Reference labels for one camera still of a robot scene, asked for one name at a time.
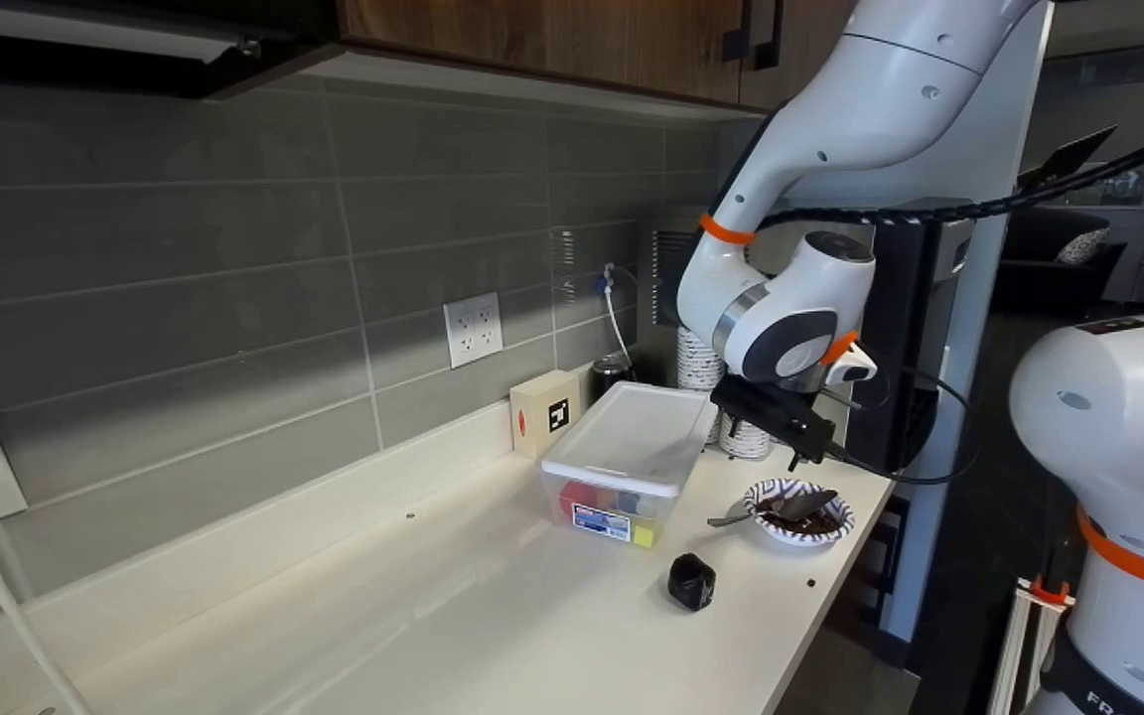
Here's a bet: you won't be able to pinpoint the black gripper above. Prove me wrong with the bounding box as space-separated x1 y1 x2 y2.
712 370 842 475

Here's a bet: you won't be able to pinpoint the clear plastic storage bin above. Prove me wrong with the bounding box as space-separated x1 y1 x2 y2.
534 377 724 552

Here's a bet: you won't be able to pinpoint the small orange tie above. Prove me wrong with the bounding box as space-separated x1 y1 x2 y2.
823 328 865 372

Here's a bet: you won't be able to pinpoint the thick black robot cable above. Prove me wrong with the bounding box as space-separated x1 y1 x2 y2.
753 111 1144 231

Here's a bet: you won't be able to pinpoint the wooden wall cabinet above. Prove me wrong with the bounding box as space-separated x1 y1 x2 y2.
330 0 865 111

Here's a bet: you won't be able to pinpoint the dark background sofa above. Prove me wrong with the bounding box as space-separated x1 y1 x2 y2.
995 194 1118 316

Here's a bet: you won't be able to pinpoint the white tall panel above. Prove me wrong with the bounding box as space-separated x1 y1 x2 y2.
861 0 1060 642

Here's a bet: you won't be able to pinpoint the black tall appliance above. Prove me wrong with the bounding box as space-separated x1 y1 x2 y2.
845 194 982 475

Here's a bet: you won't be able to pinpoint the dark under cabinet hood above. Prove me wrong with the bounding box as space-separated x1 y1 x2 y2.
0 0 344 102

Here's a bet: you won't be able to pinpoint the brown coffee beans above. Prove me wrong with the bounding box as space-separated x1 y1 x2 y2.
753 483 845 537

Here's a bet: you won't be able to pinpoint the white blue charging cable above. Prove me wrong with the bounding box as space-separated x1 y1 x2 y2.
595 257 639 380

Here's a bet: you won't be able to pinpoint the small black object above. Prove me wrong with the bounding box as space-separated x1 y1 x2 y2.
668 549 724 617

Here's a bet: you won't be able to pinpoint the white power cable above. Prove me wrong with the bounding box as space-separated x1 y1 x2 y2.
0 521 92 715

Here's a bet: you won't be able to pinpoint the metal spoon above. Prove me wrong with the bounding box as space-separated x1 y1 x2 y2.
704 490 842 533

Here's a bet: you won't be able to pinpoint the white stand with orange clips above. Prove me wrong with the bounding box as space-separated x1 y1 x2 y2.
985 570 1079 715

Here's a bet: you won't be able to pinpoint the blue white patterned paper bowl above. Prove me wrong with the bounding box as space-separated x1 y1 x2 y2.
741 475 859 557

